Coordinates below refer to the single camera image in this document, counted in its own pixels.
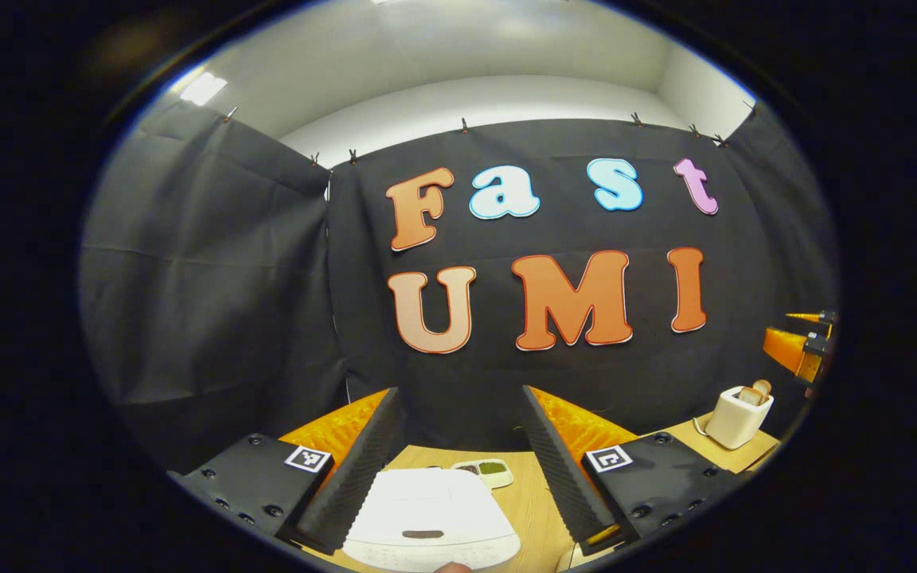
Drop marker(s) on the white rice cooker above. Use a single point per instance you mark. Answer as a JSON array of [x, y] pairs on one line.
[[427, 501]]

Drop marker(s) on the white divided seasoning dish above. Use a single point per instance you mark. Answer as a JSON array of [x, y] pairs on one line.
[[490, 471]]

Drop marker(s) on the toast bread slice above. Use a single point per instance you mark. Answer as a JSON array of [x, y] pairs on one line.
[[763, 387], [747, 395]]

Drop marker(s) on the white toaster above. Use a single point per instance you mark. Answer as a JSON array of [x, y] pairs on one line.
[[733, 422]]

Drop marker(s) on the black backdrop cloth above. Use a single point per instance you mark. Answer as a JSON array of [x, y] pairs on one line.
[[228, 278]]

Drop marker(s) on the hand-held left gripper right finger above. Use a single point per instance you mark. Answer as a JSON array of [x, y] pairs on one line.
[[562, 485]]

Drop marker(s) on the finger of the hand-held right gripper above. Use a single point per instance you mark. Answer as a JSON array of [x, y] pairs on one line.
[[786, 350], [807, 317]]

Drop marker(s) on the ceiling light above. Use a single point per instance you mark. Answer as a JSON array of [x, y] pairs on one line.
[[204, 89]]

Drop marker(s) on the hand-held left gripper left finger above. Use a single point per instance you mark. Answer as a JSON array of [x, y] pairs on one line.
[[363, 477]]

